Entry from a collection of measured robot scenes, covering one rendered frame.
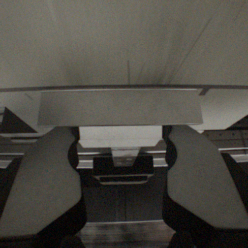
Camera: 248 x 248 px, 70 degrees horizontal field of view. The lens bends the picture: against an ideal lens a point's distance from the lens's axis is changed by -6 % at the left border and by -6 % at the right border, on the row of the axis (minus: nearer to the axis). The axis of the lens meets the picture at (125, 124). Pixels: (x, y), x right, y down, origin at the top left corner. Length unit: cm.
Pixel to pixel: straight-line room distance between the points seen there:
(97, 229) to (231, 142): 40
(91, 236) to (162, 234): 6
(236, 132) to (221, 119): 36
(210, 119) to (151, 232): 11
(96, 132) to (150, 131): 5
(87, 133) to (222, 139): 38
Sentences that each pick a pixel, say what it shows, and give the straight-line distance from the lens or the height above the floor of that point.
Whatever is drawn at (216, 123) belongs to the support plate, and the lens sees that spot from 18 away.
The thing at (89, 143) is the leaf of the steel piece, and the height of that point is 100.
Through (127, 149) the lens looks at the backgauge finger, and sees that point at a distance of 23.
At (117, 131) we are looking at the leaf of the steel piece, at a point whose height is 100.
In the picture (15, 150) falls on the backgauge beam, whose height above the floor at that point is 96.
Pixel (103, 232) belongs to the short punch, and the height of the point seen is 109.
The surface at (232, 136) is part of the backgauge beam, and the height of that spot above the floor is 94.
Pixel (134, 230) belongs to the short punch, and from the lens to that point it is 19.
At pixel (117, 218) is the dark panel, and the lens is 69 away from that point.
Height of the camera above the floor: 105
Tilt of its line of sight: 20 degrees down
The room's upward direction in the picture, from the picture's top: 178 degrees clockwise
